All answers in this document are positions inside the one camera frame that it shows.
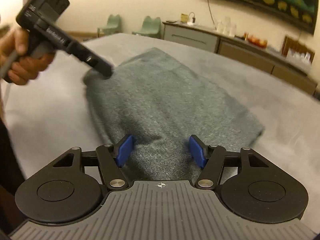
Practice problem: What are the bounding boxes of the clear glass jars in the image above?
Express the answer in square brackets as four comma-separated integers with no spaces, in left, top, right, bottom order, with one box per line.
[216,16,236,37]

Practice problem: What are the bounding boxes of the green plastic chair far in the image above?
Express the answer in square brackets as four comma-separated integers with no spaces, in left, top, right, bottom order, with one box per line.
[97,14,123,37]

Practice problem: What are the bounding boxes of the grey knitted garment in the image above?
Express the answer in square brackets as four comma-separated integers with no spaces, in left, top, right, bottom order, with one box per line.
[84,48,264,181]

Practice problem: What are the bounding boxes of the green plastic chair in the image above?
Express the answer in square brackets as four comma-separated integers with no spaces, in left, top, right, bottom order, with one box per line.
[132,16,162,38]
[97,14,123,37]

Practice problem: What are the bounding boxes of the green plastic chair near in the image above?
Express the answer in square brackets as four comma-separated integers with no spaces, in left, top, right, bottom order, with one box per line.
[132,16,162,38]

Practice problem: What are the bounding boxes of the person left hand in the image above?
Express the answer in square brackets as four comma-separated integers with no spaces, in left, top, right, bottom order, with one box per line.
[1,27,55,86]

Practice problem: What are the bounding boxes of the long grey sideboard cabinet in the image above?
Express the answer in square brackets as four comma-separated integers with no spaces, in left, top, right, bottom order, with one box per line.
[163,21,318,95]

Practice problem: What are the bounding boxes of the brown box on sideboard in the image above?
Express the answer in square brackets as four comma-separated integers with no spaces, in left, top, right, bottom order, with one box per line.
[281,35,315,63]

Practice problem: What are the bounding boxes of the orange fruit plate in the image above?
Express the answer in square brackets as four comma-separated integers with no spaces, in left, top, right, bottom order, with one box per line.
[243,33,267,48]

